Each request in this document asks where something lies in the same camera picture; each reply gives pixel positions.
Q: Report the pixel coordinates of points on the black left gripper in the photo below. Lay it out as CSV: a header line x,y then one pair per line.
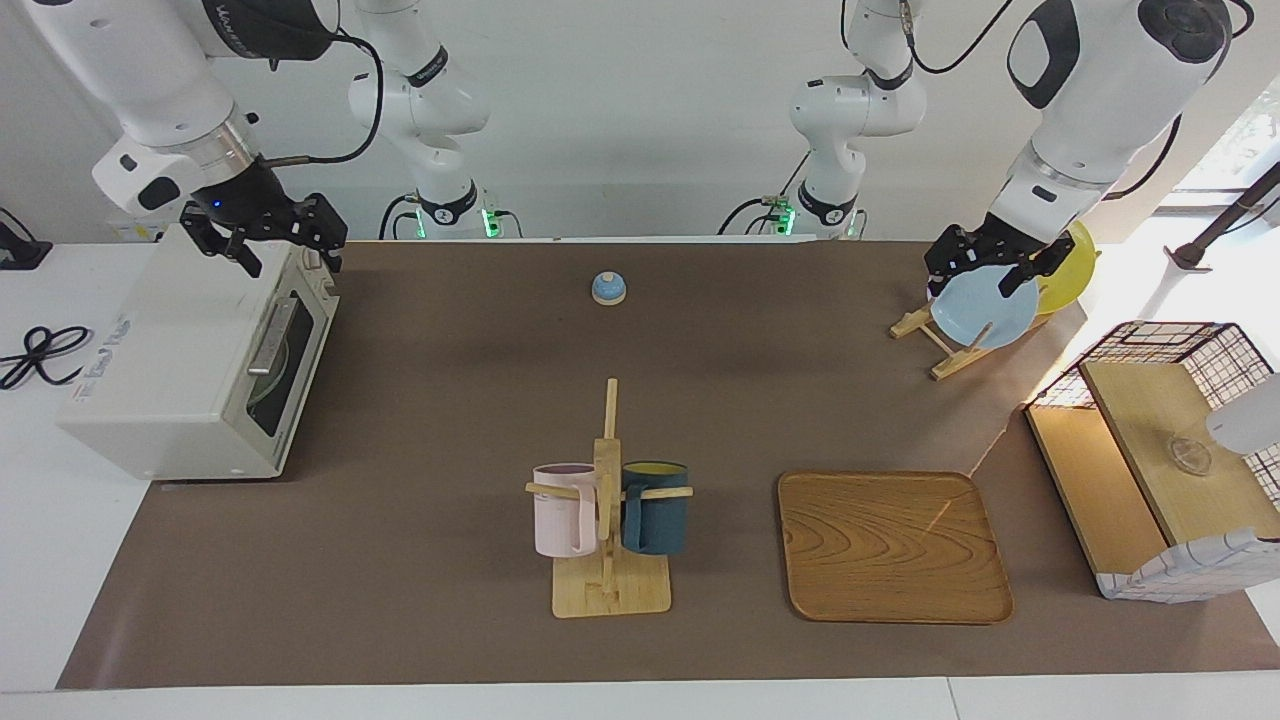
x,y
990,243

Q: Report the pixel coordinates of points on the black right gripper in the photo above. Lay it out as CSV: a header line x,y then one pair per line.
x,y
255,205

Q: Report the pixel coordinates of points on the glass oven door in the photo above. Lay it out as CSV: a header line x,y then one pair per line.
x,y
305,335

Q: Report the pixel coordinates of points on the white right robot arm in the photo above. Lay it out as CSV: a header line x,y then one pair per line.
x,y
150,90

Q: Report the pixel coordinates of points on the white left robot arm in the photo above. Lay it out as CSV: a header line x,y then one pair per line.
x,y
1100,100

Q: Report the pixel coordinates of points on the white toaster oven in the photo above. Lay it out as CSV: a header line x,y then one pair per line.
x,y
160,350

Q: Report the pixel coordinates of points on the light blue plate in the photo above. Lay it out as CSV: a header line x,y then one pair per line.
x,y
965,300

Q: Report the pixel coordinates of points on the wooden plate rack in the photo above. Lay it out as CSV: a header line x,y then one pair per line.
x,y
950,362

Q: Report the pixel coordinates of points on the yellow plate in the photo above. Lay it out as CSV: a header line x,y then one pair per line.
x,y
1070,285

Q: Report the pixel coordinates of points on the white power strip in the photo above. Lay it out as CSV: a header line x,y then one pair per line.
x,y
135,230

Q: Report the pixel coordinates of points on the black stand pole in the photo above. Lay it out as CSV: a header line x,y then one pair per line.
x,y
1190,255

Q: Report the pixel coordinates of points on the wooden shelf board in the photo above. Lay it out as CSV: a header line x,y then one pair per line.
x,y
1085,480

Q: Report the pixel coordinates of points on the small clear glass dish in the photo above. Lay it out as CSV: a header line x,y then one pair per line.
x,y
1190,457

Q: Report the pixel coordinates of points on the wooden tray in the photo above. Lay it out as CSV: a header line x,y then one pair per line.
x,y
890,545

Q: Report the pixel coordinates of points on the white cylindrical object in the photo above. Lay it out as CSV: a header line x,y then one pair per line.
x,y
1250,418

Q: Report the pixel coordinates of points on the bright window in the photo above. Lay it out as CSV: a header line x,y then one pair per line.
x,y
1245,130

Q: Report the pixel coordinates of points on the blue service bell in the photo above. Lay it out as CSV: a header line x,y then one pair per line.
x,y
609,290

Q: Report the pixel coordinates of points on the brown table mat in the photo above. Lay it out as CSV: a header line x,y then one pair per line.
x,y
400,560

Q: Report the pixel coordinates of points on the pink mug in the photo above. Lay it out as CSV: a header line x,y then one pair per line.
x,y
560,520

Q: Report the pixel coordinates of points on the dark blue mug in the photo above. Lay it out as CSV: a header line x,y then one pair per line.
x,y
660,520

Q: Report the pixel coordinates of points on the wooden mug tree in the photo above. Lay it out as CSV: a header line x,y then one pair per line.
x,y
610,595

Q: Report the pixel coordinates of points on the black clamp mount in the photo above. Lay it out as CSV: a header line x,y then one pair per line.
x,y
20,252

